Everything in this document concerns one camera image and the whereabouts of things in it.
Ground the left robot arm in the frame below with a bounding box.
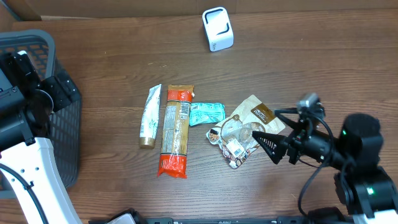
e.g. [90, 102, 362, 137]
[1, 50, 82, 223]

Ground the beige brown snack pouch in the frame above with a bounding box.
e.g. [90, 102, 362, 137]
[206, 95, 285, 169]

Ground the red orange spaghetti pack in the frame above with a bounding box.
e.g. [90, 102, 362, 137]
[158, 85, 194, 179]

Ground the white barcode scanner box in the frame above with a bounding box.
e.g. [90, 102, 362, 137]
[202, 7, 234, 52]

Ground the white cream tube gold cap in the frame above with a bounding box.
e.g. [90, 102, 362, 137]
[139, 84, 162, 149]

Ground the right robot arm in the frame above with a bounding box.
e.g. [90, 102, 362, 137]
[252, 103, 397, 223]

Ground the grey plastic shopping basket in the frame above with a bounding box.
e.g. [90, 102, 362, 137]
[1, 29, 82, 187]

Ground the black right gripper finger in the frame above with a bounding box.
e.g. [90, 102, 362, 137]
[274, 108, 300, 130]
[252, 131, 294, 164]

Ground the green teal snack packet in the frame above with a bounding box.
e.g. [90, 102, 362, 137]
[189, 103, 226, 126]

